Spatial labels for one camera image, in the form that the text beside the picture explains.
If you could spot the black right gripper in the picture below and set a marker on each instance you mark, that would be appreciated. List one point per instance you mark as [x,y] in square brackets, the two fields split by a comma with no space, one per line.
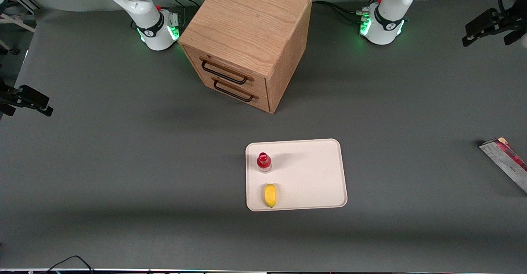
[8,97]

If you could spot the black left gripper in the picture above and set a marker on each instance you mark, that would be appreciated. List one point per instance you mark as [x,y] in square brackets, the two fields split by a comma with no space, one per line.
[507,22]

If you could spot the narrow wooden drawer front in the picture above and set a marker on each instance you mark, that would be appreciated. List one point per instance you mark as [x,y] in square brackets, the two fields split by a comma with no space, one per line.
[243,90]

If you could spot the wooden two-drawer cabinet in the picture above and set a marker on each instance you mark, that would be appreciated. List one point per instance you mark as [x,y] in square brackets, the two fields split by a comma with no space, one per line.
[251,22]

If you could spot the wide wooden drawer front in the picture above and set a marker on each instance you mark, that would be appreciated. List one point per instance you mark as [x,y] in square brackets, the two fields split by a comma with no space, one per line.
[230,66]

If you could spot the aluminium frame profile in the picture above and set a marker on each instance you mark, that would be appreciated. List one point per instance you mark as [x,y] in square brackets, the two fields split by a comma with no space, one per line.
[18,0]

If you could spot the cream plastic tray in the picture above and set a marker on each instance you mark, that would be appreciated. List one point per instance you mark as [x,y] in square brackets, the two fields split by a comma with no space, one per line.
[308,175]

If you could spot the small red-capped bottle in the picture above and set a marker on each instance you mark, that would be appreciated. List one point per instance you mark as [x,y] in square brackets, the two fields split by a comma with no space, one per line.
[264,161]

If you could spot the red cookie box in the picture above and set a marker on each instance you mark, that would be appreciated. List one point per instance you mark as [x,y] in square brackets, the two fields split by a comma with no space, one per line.
[508,160]

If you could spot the yellow lemon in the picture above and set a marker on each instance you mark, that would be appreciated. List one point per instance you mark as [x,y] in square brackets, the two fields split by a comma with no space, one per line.
[270,195]

